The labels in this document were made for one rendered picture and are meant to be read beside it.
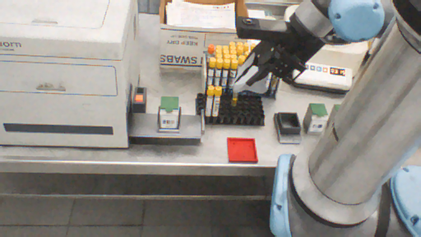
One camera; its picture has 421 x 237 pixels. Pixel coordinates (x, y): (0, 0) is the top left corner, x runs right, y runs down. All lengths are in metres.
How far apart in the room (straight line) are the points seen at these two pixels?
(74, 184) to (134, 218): 0.34
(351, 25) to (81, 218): 1.51
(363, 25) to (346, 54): 0.54
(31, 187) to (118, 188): 0.31
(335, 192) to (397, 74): 0.19
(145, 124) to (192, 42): 0.28
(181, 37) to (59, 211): 1.10
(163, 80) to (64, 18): 0.39
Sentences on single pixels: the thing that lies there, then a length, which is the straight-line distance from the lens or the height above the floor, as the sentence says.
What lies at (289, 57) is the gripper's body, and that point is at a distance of 0.78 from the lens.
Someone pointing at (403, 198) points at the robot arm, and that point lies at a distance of 0.57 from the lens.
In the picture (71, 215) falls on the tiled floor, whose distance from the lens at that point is 1.90.
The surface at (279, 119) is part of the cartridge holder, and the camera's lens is 1.00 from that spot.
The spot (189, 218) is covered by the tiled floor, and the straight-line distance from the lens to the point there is 1.85.
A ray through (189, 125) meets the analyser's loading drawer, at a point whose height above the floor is 0.91.
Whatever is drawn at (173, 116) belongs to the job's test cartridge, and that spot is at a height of 0.97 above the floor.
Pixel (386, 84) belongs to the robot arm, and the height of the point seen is 1.40.
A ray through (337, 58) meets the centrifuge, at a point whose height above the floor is 0.96.
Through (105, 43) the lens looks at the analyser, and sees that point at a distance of 0.74.
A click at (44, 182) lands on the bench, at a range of 1.68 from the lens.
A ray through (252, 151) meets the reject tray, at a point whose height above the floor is 0.88.
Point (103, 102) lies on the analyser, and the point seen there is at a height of 1.02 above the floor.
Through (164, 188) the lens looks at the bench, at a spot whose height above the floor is 0.27.
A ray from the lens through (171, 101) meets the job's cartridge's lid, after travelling 0.89.
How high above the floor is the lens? 1.59
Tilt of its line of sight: 41 degrees down
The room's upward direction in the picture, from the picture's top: 9 degrees clockwise
